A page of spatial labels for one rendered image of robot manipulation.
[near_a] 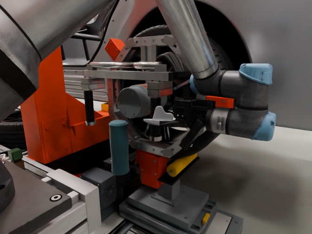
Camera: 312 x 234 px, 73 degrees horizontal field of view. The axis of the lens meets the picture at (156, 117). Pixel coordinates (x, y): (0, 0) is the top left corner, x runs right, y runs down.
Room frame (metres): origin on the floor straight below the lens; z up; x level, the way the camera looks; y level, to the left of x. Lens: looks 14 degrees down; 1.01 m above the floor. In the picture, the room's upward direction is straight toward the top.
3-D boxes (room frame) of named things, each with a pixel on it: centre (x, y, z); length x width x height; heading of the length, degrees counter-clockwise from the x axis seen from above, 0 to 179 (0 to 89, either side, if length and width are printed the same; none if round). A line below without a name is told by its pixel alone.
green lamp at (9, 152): (0.81, 0.59, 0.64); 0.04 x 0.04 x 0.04; 57
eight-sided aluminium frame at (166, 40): (0.99, 0.01, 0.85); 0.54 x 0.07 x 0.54; 57
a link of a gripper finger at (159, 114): (0.62, -0.01, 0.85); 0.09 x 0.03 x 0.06; 93
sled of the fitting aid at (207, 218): (1.13, -0.08, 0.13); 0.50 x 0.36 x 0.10; 57
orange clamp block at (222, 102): (0.82, -0.25, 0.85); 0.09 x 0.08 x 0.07; 57
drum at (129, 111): (0.93, 0.05, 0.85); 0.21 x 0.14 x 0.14; 147
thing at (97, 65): (0.94, 0.16, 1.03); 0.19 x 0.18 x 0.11; 147
